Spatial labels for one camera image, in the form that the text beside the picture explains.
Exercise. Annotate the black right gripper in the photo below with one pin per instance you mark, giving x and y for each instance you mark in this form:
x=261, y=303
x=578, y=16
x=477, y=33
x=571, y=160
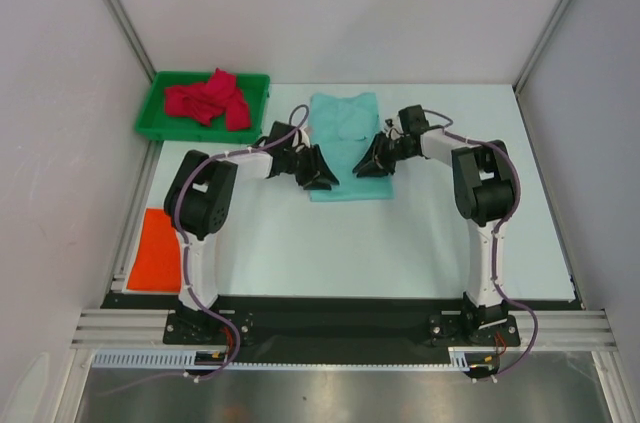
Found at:
x=386, y=152

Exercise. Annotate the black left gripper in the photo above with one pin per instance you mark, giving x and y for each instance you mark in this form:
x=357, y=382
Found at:
x=316, y=169

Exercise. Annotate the teal t shirt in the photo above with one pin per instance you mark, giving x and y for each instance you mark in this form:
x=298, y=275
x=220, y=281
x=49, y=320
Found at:
x=344, y=129

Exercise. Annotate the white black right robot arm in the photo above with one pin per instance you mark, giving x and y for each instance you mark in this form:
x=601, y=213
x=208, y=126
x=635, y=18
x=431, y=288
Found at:
x=487, y=192

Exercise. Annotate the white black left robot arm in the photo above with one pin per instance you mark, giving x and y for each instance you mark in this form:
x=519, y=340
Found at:
x=198, y=203

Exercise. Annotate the red crumpled t shirt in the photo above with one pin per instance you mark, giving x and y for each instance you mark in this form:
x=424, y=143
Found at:
x=203, y=102

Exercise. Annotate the green plastic tray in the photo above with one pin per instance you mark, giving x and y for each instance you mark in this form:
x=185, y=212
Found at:
x=155, y=124

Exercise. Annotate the orange folded t shirt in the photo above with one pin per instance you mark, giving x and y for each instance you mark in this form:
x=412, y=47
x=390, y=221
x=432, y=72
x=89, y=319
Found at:
x=156, y=266

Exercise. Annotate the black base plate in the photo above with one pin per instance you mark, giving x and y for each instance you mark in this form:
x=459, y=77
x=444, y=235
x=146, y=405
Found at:
x=333, y=331

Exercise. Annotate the right side aluminium rail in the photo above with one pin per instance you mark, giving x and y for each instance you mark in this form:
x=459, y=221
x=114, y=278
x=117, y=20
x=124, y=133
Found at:
x=536, y=145

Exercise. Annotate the left side aluminium rail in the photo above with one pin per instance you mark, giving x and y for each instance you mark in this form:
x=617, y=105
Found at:
x=135, y=211

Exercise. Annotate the aluminium frame rail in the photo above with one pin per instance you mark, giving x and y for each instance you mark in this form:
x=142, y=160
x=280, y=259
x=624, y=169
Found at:
x=131, y=328

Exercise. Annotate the white slotted cable duct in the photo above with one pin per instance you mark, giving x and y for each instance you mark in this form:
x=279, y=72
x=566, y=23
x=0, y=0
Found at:
x=192, y=360

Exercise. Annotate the left vertical aluminium post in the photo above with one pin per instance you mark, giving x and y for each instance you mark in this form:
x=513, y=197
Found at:
x=125, y=25

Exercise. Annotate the vertical aluminium post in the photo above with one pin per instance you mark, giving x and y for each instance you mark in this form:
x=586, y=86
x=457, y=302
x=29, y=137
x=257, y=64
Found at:
x=125, y=25
x=551, y=26

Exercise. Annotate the right vertical aluminium post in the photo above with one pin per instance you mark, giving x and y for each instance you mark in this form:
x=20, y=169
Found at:
x=551, y=26

